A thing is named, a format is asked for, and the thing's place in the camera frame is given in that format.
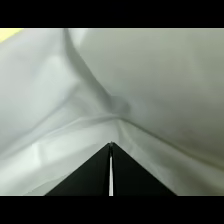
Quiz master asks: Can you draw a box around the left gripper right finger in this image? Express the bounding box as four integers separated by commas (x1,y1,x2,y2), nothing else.
110,142,178,197

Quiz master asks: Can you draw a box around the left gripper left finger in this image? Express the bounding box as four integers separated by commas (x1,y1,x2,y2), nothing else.
45,142,111,197

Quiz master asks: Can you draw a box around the white garment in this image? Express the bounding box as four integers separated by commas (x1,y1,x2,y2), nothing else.
0,28,224,197

